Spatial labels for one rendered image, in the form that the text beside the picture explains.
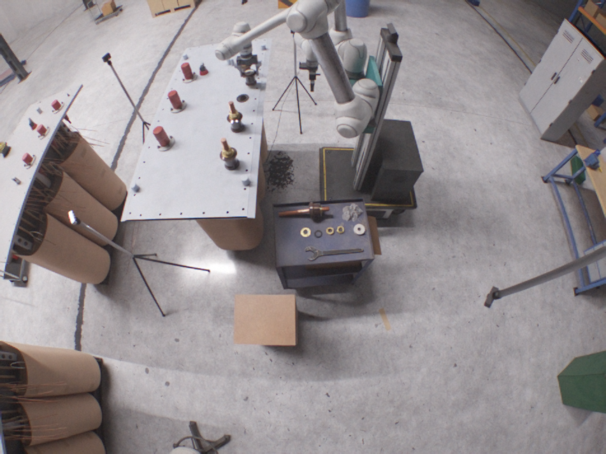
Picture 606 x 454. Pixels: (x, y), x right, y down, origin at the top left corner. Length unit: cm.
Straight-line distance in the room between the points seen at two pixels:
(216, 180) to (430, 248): 224
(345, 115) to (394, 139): 105
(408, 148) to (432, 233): 107
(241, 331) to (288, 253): 57
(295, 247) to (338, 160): 129
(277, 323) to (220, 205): 74
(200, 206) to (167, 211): 19
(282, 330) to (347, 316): 107
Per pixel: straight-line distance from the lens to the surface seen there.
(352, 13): 641
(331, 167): 276
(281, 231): 183
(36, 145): 255
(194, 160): 163
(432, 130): 398
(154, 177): 168
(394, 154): 232
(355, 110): 143
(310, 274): 211
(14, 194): 238
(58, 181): 271
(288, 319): 165
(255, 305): 168
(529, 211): 416
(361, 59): 200
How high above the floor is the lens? 257
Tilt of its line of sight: 67 degrees down
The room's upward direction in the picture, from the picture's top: straight up
